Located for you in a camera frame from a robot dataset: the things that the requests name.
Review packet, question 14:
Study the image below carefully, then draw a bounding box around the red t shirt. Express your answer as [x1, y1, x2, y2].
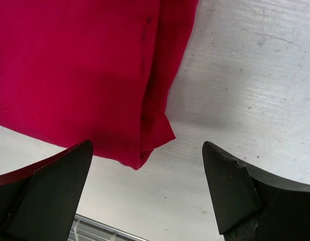
[0, 1, 198, 169]

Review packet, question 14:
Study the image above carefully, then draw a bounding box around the aluminium table edge rail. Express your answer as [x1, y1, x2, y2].
[68, 214, 146, 241]

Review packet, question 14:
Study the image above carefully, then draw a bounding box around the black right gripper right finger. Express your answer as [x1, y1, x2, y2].
[202, 142, 310, 240]

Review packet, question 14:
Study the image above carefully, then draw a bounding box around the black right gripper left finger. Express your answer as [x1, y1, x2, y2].
[0, 140, 93, 240]

